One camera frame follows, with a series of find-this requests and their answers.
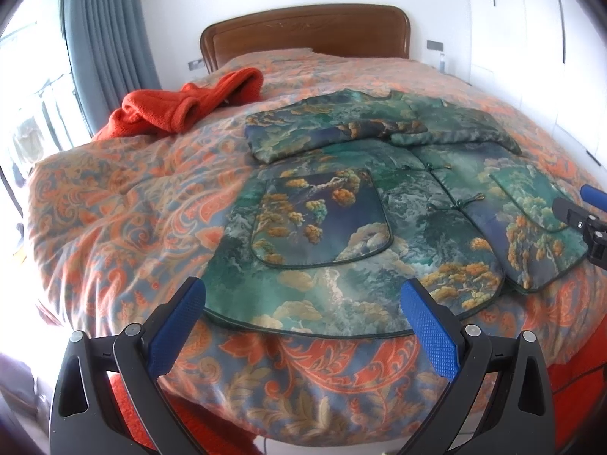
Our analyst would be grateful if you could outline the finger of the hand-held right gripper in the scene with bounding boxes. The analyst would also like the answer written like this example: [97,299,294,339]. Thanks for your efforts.
[579,184,607,206]
[552,196,607,268]

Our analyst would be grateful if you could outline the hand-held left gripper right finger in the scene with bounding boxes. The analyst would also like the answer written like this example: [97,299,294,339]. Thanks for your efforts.
[401,279,555,455]

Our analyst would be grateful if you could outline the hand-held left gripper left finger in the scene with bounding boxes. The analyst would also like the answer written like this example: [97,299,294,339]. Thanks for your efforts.
[49,276,208,455]

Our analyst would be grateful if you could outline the green patterned jacket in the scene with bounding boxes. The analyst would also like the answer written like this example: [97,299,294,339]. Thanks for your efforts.
[222,89,591,340]

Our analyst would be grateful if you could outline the clothes drying rack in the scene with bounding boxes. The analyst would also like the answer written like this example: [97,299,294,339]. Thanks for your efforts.
[12,73,79,171]

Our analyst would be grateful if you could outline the orange floral duvet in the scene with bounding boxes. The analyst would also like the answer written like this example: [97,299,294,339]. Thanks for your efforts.
[26,47,607,442]

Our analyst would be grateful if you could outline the white wardrobe doors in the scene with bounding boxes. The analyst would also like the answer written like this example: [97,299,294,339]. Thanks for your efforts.
[462,0,607,172]

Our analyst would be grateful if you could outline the orange fleece garment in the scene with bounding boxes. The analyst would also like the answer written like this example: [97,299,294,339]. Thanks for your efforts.
[92,67,265,141]

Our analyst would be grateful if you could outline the grey-blue curtain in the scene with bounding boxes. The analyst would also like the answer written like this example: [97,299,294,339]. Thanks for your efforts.
[63,0,162,136]

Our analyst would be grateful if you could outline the glass balcony door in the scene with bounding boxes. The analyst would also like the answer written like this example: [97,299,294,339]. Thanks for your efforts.
[0,0,96,228]

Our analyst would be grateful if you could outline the wooden bed headboard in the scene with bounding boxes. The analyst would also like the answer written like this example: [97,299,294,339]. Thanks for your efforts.
[199,4,412,75]

